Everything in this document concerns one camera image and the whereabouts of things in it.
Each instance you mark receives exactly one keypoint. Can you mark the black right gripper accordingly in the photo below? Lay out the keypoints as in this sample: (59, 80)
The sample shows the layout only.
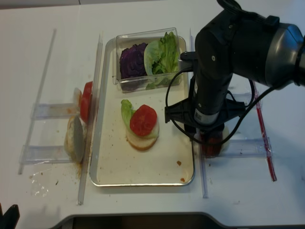
(182, 113)

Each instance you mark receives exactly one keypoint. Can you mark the dark robot base bottom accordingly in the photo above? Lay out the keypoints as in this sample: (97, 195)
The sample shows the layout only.
(144, 221)

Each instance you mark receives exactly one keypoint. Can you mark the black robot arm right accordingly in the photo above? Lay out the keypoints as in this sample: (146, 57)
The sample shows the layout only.
(260, 49)

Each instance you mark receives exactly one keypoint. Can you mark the tomato slice on bread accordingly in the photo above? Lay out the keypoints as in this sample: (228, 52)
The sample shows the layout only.
(143, 120)

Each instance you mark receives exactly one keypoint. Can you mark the standing meat patty stack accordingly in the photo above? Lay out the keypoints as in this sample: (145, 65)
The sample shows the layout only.
(212, 137)

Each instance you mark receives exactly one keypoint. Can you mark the bottom bread slice on tray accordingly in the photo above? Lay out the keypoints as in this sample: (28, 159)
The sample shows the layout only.
(142, 143)

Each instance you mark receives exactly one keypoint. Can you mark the lettuce leaf on bread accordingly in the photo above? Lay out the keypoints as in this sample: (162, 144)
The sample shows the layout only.
(127, 111)

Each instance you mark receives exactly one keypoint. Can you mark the green lettuce in box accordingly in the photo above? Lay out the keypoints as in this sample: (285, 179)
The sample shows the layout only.
(161, 60)

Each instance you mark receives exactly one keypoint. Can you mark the standing tomato slices left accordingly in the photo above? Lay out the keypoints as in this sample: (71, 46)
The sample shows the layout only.
(86, 102)

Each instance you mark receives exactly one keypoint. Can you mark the standing bread slice left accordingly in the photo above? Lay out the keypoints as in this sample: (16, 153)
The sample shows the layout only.
(74, 139)

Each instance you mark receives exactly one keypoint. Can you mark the metal baking tray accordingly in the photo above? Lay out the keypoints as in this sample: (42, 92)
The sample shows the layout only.
(114, 162)

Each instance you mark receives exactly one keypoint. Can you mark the clear plastic vegetable box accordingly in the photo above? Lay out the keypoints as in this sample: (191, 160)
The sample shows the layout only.
(122, 42)

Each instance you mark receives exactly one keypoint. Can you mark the clear track upper right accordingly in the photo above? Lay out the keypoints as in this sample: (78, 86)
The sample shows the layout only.
(244, 97)

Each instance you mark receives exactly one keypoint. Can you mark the clear track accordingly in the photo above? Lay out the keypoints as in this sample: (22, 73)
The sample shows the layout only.
(243, 148)
(31, 155)
(54, 111)
(244, 97)

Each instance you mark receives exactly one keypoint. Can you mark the purple cabbage leaf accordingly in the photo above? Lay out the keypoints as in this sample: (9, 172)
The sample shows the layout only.
(132, 61)

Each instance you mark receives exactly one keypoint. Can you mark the clear track lower right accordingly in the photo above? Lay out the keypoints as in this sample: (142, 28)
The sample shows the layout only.
(243, 148)

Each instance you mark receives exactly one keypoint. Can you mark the red plastic strip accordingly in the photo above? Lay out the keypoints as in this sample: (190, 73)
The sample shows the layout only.
(267, 145)

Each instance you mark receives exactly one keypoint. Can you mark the clear track upper left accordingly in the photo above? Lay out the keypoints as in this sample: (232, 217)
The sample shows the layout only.
(54, 111)

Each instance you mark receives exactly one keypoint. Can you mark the clear track lower left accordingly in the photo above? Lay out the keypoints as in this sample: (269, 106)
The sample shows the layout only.
(31, 155)

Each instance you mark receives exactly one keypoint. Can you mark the black left gripper corner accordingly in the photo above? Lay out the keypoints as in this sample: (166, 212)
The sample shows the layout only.
(9, 219)

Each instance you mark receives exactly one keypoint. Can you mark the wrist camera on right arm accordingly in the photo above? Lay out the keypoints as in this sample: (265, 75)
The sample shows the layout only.
(188, 61)

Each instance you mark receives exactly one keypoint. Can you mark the clear rail left of tray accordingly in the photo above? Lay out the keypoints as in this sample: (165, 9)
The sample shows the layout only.
(87, 149)

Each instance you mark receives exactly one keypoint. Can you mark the clear far left rail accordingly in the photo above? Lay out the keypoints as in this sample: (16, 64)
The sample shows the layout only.
(36, 103)

